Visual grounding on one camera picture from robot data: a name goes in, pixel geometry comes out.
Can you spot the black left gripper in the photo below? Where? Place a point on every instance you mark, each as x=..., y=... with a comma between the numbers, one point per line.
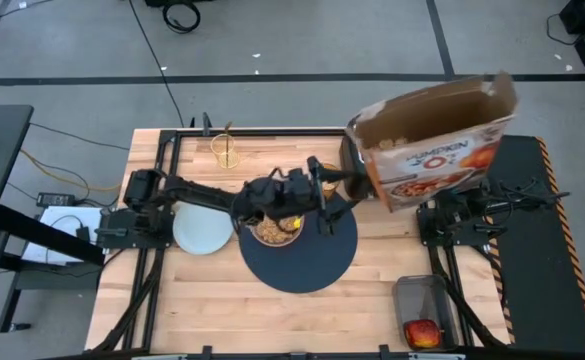
x=277, y=195

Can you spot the amber faceted glass tumbler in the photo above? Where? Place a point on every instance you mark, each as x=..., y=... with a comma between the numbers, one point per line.
x=329, y=189

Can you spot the dark blue round placemat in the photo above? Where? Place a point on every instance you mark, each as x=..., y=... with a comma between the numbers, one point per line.
x=302, y=265

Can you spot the pale pink bowl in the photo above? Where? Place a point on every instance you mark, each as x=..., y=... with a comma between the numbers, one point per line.
x=259, y=239

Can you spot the orange pumpkin cereal box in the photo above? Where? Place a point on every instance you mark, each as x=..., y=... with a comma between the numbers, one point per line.
x=437, y=150

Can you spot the white round plate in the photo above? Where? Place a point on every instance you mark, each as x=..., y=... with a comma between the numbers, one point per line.
x=202, y=232

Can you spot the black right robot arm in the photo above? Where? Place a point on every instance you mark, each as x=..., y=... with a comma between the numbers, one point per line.
x=452, y=215

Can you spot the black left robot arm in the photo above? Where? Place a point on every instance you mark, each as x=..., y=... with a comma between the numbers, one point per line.
x=197, y=192

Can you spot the toasted cereal pieces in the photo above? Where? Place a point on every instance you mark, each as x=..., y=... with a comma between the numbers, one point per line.
x=274, y=234

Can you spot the clear plastic container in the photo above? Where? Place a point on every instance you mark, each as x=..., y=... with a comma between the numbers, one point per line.
x=422, y=300

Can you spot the red apple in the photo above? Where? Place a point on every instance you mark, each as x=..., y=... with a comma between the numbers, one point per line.
x=423, y=334

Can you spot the black hazard-striped floor mat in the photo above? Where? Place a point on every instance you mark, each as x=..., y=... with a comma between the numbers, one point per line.
x=537, y=280

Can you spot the black power adapter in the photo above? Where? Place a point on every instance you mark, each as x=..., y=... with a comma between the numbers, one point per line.
x=56, y=200

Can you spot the white board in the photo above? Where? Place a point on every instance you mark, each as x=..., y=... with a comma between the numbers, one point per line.
x=52, y=235

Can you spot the black aluminium table frame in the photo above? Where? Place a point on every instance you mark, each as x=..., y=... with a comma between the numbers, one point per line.
x=272, y=132

